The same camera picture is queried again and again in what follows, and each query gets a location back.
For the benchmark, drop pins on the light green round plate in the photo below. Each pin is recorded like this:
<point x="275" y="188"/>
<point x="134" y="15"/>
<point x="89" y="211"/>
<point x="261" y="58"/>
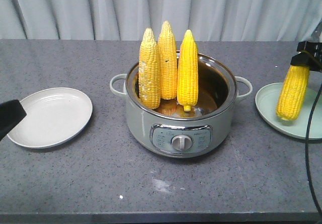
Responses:
<point x="266" y="101"/>

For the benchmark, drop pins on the grey pleated curtain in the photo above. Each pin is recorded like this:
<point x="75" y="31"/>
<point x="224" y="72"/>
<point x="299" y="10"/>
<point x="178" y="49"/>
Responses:
<point x="126" y="20"/>

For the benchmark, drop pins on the pale yellow corn cob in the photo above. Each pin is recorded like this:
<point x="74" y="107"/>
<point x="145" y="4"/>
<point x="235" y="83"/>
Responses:
<point x="149" y="71"/>

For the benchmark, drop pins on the cream white round plate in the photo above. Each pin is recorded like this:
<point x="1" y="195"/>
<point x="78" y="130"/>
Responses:
<point x="53" y="117"/>

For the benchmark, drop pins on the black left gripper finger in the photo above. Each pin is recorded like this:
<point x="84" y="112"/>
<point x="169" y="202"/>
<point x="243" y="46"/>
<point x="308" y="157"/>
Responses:
<point x="12" y="113"/>

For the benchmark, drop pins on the orange-yellow corn cob back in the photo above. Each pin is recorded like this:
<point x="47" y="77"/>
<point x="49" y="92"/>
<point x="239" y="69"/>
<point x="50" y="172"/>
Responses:
<point x="168" y="62"/>

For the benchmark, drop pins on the bright yellow corn cob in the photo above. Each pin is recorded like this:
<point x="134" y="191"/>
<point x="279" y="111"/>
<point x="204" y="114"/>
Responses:
<point x="188" y="86"/>

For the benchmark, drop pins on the light green electric cooking pot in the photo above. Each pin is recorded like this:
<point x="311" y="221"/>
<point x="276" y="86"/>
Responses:
<point x="169" y="130"/>

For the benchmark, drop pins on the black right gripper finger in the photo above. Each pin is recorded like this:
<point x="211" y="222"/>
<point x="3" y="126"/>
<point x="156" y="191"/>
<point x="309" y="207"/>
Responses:
<point x="311" y="49"/>
<point x="306" y="60"/>

